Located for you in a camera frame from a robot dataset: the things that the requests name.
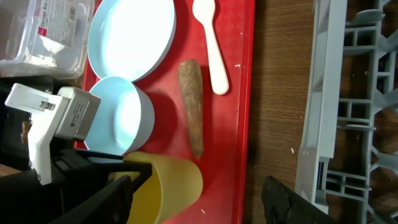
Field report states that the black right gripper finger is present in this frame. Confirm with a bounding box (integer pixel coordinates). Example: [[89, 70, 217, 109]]
[[261, 176, 336, 224]]

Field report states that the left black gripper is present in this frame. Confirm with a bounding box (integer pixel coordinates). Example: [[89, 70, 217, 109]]
[[1, 149, 152, 224]]

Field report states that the yellow plastic cup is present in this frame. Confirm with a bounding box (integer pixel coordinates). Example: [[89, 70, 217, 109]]
[[124, 151, 203, 224]]

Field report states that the light blue bowl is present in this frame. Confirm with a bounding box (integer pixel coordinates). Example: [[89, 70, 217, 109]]
[[84, 77, 155, 156]]

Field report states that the brown food scrap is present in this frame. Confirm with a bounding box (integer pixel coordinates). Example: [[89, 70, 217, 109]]
[[21, 121, 32, 144]]

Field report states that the grey dishwasher rack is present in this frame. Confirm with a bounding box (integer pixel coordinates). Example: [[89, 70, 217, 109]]
[[295, 0, 397, 223]]

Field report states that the black waste tray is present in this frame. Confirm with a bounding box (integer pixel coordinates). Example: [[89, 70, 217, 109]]
[[1, 75, 67, 171]]

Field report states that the brown root vegetable stick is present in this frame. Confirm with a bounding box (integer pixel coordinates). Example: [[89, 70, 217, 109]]
[[178, 60, 204, 159]]

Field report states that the light blue plate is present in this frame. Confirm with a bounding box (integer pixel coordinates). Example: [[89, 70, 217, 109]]
[[87, 0, 177, 82]]

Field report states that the clear plastic storage box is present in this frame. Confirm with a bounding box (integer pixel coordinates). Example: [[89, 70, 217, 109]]
[[1, 0, 95, 80]]

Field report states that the white plastic spoon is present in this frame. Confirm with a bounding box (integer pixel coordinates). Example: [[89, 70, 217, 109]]
[[192, 0, 229, 95]]

